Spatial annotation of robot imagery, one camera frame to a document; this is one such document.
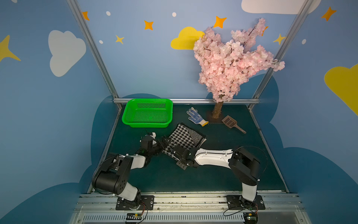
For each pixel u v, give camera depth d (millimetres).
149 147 735
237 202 743
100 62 908
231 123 1109
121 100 1173
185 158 672
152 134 883
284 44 840
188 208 736
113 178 448
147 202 746
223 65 686
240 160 531
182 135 1008
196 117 1116
